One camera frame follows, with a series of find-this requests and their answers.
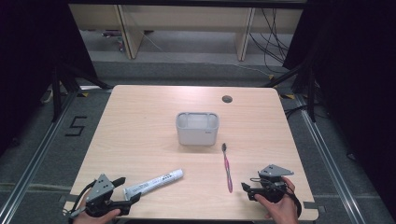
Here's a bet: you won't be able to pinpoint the black curtain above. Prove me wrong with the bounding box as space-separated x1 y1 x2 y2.
0 0 98 155
282 0 396 217

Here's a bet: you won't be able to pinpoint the grey plastic holder box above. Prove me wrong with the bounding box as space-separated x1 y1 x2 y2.
175 111 220 147

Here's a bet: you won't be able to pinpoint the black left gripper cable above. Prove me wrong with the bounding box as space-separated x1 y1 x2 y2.
69 178 98 218

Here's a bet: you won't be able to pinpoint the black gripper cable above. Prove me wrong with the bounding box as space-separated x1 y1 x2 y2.
281 186 303 219
69 178 98 218

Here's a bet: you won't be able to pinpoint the person's right hand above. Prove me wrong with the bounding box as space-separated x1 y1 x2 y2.
254 175 301 224

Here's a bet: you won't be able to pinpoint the black metal stand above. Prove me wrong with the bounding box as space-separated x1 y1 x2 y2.
50 60 114 123
263 60 318 123

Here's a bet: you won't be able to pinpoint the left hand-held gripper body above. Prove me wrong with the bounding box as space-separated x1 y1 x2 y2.
85 174 116 217

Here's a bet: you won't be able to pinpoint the hanging black cable bundle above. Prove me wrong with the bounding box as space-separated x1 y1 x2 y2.
248 7 291 75

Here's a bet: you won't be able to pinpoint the person's left hand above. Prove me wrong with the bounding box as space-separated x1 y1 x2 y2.
72 199 122 224

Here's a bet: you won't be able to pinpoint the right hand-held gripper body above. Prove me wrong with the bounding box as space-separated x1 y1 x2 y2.
248 163 295 203

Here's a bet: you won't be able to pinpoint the white toothpaste tube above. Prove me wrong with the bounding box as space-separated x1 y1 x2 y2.
123 168 185 202

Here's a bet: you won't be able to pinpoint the light wooden background desk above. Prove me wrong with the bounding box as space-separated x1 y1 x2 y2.
68 3 304 63

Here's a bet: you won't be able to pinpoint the silver cable plug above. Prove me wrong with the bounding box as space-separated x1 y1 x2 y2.
69 206 87 218

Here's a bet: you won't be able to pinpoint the small coloured items under desk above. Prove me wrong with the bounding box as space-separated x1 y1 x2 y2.
101 29 126 52

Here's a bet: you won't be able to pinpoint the pink toothbrush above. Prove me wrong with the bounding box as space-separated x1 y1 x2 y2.
220 142 234 194

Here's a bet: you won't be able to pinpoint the aluminium floor rail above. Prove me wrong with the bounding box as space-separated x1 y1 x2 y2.
293 92 366 224
0 91 78 224

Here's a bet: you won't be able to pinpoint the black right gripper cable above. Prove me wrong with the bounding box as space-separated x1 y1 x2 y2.
281 186 303 219

